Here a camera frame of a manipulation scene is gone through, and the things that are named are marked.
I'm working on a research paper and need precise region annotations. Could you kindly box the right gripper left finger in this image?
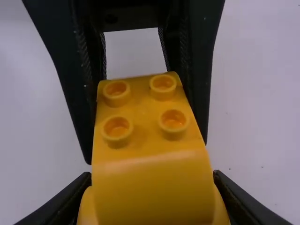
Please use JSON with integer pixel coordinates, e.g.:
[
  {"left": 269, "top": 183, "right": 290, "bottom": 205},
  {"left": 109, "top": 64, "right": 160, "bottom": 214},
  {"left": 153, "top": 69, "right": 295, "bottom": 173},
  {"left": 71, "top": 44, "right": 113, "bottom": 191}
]
[{"left": 14, "top": 172, "right": 92, "bottom": 225}]

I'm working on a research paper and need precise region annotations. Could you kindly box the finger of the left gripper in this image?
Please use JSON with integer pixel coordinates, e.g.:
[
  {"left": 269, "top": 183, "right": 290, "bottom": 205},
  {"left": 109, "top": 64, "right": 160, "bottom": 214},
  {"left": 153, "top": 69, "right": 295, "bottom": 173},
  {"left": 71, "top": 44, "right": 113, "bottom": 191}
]
[
  {"left": 157, "top": 0, "right": 226, "bottom": 145},
  {"left": 22, "top": 0, "right": 107, "bottom": 166}
]

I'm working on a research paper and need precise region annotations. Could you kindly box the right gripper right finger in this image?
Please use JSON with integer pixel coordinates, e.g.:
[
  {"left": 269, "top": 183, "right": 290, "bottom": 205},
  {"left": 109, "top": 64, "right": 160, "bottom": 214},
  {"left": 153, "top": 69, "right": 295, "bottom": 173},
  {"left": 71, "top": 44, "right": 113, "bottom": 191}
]
[{"left": 213, "top": 169, "right": 300, "bottom": 225}]

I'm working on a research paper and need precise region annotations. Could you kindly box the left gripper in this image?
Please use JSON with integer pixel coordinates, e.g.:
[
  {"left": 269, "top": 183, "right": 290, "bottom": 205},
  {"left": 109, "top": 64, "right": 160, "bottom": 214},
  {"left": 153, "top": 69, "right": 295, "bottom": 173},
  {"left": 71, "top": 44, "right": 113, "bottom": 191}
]
[{"left": 90, "top": 0, "right": 184, "bottom": 32}]

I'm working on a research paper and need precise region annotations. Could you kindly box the yellow toy car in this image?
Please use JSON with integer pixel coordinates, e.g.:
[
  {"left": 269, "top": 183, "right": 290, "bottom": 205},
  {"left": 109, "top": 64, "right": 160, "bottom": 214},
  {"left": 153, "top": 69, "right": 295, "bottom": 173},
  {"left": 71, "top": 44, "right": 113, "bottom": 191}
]
[{"left": 76, "top": 71, "right": 232, "bottom": 225}]

